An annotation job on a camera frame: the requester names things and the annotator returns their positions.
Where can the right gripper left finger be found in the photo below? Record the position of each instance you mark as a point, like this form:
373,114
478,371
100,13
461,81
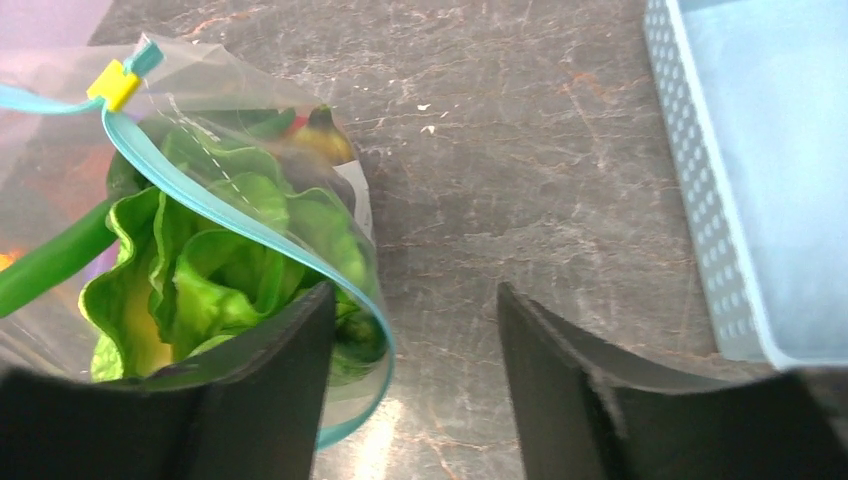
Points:
249,408

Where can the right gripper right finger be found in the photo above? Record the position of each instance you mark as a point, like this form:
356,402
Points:
588,409

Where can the green toy cabbage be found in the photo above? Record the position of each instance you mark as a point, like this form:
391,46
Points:
182,283

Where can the clear zip top bag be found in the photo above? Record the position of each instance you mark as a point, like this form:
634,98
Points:
57,152

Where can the purple toy eggplant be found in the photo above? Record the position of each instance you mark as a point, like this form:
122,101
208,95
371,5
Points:
321,146

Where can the thin green toy pepper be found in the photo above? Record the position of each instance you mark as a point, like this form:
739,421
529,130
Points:
57,260

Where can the tiny yellow zipper slider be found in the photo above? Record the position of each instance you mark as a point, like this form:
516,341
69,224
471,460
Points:
115,86

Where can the light blue plastic basket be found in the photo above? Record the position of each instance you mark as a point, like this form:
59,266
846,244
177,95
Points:
754,100

